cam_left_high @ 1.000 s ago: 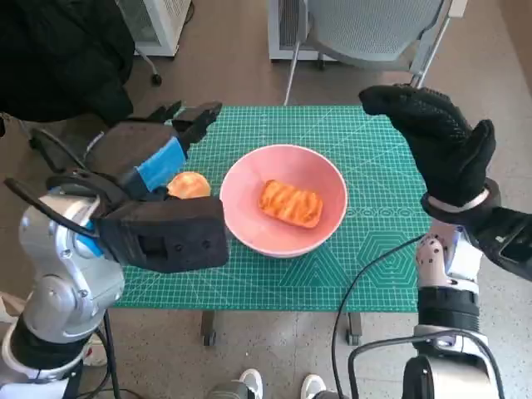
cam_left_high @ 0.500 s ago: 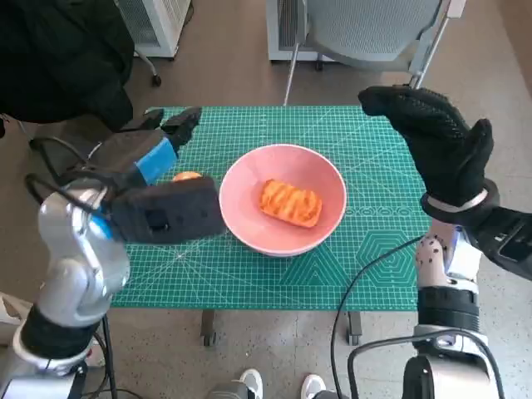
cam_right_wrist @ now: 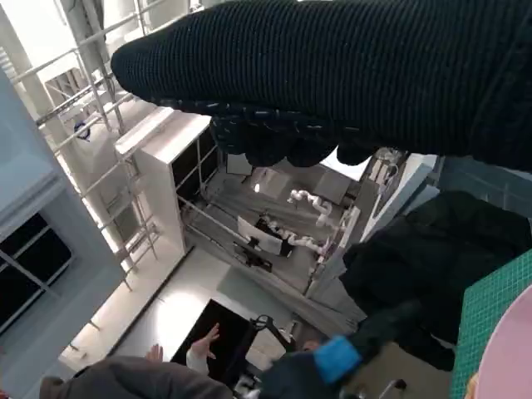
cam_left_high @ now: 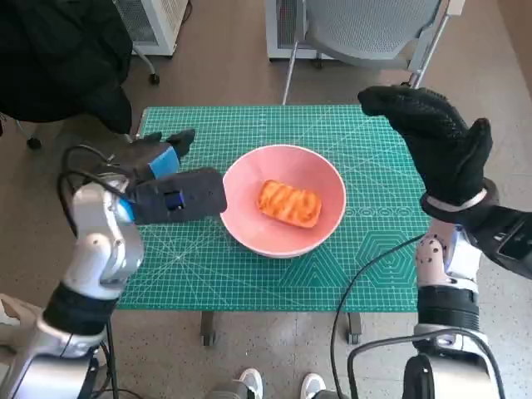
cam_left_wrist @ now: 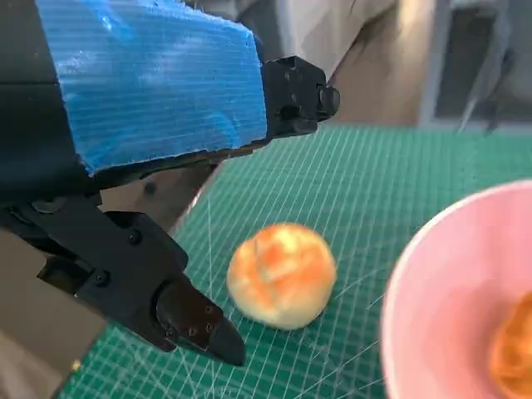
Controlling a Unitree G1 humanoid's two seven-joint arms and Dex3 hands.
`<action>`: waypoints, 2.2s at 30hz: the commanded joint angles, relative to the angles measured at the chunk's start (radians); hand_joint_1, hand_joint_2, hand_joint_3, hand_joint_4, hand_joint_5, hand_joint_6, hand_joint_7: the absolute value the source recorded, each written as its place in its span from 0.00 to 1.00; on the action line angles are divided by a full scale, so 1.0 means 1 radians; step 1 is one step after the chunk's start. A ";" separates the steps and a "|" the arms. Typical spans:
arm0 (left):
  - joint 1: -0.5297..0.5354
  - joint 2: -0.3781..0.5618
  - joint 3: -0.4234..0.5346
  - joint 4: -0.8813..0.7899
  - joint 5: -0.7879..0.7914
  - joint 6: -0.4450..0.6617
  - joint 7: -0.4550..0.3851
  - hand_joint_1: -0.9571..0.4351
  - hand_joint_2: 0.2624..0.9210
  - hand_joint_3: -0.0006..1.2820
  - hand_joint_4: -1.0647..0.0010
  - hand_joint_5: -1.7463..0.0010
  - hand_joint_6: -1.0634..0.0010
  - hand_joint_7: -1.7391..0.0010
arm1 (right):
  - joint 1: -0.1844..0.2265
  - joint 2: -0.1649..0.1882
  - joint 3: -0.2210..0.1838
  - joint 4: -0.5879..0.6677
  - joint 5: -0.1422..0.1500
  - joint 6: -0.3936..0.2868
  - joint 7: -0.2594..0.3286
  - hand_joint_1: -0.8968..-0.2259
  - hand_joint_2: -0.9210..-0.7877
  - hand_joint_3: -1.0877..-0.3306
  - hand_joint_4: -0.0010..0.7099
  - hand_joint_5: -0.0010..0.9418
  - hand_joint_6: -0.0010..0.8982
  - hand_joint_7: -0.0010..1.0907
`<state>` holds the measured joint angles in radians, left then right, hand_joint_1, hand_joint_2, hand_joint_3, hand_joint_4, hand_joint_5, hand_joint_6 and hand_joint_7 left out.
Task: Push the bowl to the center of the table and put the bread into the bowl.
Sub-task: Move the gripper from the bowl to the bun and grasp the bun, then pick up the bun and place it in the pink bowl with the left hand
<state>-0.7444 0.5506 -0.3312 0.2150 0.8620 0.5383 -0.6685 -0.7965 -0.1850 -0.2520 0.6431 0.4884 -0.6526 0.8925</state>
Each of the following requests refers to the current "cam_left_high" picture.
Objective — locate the white cabinet with grille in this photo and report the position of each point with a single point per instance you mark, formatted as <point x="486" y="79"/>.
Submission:
<point x="168" y="16"/>

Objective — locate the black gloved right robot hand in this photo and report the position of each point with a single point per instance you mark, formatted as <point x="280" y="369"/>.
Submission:
<point x="444" y="154"/>

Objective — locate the green cutting mat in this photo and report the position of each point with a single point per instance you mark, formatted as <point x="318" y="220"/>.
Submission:
<point x="257" y="287"/>

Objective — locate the black table leg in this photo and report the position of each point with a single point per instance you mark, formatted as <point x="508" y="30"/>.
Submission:
<point x="354" y="328"/>
<point x="208" y="329"/>

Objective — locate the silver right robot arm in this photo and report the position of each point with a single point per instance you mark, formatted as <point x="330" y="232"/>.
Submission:
<point x="446" y="299"/>

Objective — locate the grey mesh chair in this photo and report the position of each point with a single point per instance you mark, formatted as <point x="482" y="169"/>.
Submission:
<point x="365" y="29"/>

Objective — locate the pink bowl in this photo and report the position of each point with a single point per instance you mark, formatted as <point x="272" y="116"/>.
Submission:
<point x="249" y="232"/>

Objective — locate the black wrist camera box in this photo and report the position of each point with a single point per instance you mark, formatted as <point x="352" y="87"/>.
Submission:
<point x="507" y="241"/>
<point x="195" y="195"/>

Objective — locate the rectangular orange toy bread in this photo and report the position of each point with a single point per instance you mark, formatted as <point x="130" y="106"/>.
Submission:
<point x="291" y="203"/>

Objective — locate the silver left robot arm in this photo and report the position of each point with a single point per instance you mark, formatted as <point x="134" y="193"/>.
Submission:
<point x="108" y="249"/>

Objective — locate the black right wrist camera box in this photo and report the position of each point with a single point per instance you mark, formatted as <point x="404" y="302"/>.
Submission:
<point x="507" y="241"/>

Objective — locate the white air purifier unit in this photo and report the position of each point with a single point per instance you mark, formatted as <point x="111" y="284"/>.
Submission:
<point x="287" y="29"/>

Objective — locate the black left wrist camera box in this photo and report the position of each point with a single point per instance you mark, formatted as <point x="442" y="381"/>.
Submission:
<point x="195" y="195"/>

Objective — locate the white shoe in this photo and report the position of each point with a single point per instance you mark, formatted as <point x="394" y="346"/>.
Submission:
<point x="251" y="384"/>
<point x="313" y="386"/>

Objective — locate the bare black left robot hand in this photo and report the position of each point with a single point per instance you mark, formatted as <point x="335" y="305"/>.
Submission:
<point x="162" y="162"/>

